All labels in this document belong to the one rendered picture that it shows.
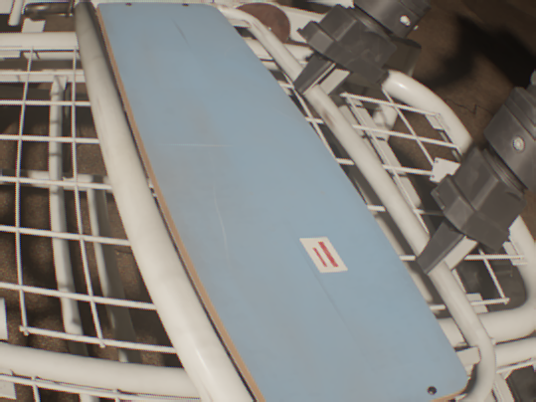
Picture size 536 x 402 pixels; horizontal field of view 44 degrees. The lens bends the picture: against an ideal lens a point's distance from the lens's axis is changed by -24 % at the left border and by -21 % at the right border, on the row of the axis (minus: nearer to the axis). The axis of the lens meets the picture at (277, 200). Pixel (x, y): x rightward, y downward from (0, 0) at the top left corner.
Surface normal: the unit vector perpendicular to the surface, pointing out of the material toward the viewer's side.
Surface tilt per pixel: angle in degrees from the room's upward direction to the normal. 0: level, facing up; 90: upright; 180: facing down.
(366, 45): 90
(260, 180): 1
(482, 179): 69
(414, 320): 1
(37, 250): 0
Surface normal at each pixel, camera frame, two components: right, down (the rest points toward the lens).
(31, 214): 0.31, -0.77
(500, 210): 0.37, 0.63
